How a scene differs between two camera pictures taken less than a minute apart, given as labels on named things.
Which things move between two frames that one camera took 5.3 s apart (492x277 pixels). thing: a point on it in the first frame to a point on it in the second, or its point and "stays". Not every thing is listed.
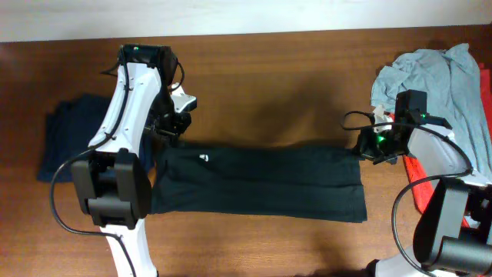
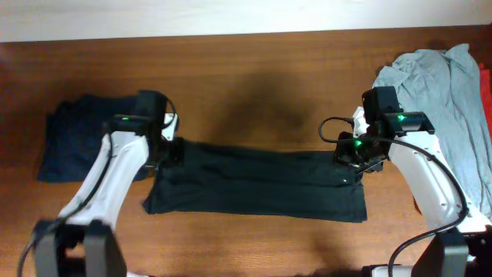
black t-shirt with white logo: (284, 181) stays
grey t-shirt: (455, 95) stays
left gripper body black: (167, 121) to (173, 154)
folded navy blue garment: (71, 126) stays
